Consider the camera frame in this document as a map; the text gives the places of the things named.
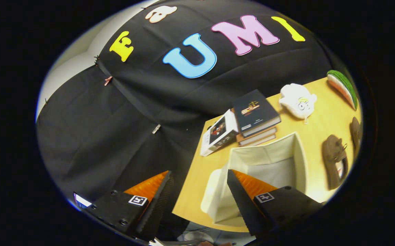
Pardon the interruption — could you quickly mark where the brown cover book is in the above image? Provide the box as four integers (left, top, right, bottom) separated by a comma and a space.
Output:
236, 126, 277, 142

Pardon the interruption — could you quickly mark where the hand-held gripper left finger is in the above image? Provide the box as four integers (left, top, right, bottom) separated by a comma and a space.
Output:
81, 170, 175, 242

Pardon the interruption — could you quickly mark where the bright lit screen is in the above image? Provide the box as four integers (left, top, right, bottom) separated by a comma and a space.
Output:
73, 193, 92, 209

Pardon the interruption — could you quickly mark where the black backdrop cloth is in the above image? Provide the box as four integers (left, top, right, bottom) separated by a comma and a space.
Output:
36, 0, 333, 240

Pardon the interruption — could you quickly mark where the white boxed book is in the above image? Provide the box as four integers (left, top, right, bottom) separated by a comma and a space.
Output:
200, 109, 239, 157

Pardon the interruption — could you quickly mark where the dark hardcover book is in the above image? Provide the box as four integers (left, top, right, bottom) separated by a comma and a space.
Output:
233, 90, 282, 138

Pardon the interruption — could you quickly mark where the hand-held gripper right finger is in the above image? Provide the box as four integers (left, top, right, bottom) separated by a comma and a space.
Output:
227, 169, 324, 237

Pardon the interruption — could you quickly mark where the brown fuzzy slipper shoe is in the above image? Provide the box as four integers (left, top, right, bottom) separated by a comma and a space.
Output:
322, 134, 349, 190
350, 117, 362, 159

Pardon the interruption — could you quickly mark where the watermelon slice plush toy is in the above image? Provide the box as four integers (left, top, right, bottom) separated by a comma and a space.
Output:
327, 70, 358, 111

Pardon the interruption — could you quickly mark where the grey fabric storage box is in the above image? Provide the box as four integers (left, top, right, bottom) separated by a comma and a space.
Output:
201, 132, 308, 227

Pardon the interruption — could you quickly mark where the tan cover book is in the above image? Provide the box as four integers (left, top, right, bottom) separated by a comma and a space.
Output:
239, 133, 276, 147

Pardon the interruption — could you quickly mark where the white plush toy with eyes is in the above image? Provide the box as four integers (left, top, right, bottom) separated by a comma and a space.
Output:
279, 83, 317, 124

